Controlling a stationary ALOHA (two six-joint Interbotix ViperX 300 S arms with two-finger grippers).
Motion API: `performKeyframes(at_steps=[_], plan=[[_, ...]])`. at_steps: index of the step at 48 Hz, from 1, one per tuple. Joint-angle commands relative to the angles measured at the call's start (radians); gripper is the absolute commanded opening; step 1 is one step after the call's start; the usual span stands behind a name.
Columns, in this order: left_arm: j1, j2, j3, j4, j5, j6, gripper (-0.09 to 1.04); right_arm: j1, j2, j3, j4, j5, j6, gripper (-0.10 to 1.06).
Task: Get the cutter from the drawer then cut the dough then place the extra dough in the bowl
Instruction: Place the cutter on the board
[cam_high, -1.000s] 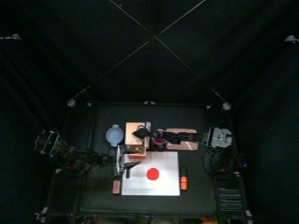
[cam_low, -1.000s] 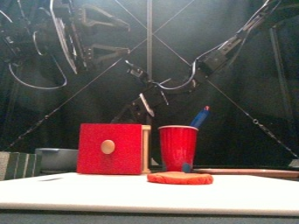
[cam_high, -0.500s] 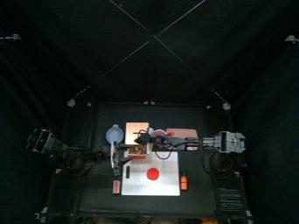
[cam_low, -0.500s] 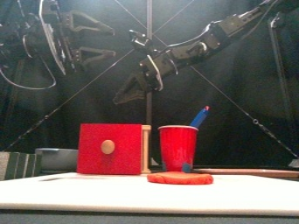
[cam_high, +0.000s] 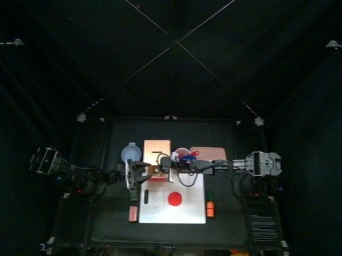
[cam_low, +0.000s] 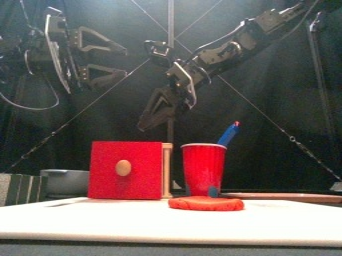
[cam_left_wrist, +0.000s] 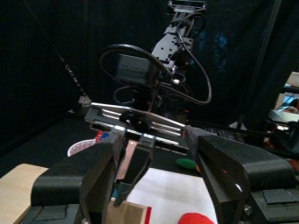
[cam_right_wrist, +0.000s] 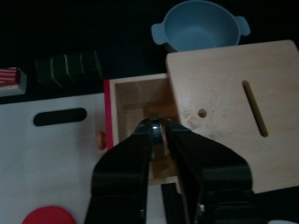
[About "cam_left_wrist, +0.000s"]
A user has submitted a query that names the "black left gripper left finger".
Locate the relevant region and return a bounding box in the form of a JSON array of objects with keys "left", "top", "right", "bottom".
[{"left": 22, "top": 132, "right": 127, "bottom": 224}]

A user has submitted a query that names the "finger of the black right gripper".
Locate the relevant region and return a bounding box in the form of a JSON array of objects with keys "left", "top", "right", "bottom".
[
  {"left": 114, "top": 134, "right": 155, "bottom": 208},
  {"left": 110, "top": 126, "right": 138, "bottom": 181}
]

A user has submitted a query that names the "red blue toy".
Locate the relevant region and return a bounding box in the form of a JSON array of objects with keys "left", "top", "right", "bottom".
[{"left": 95, "top": 130, "right": 111, "bottom": 144}]

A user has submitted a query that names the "thick black camera cable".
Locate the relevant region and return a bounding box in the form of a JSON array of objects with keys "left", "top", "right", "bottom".
[{"left": 98, "top": 43, "right": 175, "bottom": 88}]

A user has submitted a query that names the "cluttered background equipment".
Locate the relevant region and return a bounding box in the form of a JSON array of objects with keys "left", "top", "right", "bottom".
[{"left": 266, "top": 71, "right": 299, "bottom": 154}]

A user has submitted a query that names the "black frame pole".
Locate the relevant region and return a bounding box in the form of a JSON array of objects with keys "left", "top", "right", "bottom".
[{"left": 238, "top": 0, "right": 284, "bottom": 130}]

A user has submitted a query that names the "wooden drawer with red front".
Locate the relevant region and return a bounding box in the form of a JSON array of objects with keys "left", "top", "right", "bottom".
[{"left": 107, "top": 199, "right": 155, "bottom": 224}]

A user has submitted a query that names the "red dough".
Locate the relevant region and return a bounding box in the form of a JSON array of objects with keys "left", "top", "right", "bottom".
[{"left": 178, "top": 212, "right": 216, "bottom": 224}]

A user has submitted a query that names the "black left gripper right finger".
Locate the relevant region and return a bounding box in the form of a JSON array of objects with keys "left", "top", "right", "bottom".
[{"left": 184, "top": 125, "right": 299, "bottom": 224}]

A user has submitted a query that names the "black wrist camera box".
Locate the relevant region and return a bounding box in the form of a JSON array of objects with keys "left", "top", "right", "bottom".
[{"left": 114, "top": 53, "right": 162, "bottom": 86}]

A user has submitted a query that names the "white pink ribbed bowl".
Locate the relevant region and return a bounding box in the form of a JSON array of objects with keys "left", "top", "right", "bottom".
[{"left": 67, "top": 138, "right": 99, "bottom": 158}]

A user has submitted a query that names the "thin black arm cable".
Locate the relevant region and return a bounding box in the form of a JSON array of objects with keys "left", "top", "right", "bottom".
[{"left": 159, "top": 11, "right": 214, "bottom": 107}]

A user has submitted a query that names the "white cutting board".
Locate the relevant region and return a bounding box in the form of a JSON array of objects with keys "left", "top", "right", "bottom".
[{"left": 126, "top": 167, "right": 220, "bottom": 224}]

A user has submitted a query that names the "small green toy piece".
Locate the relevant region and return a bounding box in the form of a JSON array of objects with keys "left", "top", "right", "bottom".
[{"left": 175, "top": 157, "right": 199, "bottom": 171}]

